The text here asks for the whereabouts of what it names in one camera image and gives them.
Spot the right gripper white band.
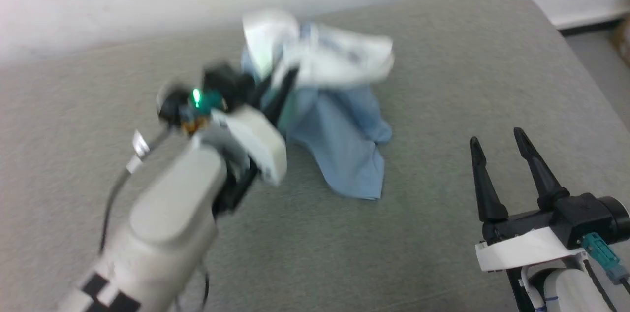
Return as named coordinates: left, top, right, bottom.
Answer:
left=470, top=127, right=590, bottom=273

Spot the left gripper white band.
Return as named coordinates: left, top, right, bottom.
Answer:
left=197, top=68, right=300, bottom=214

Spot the teal plug right camera cable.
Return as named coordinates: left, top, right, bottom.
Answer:
left=581, top=233, right=630, bottom=289

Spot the light blue white shirt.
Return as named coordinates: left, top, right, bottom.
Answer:
left=240, top=8, right=395, bottom=200

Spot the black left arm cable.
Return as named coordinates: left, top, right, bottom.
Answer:
left=97, top=125, right=172, bottom=254

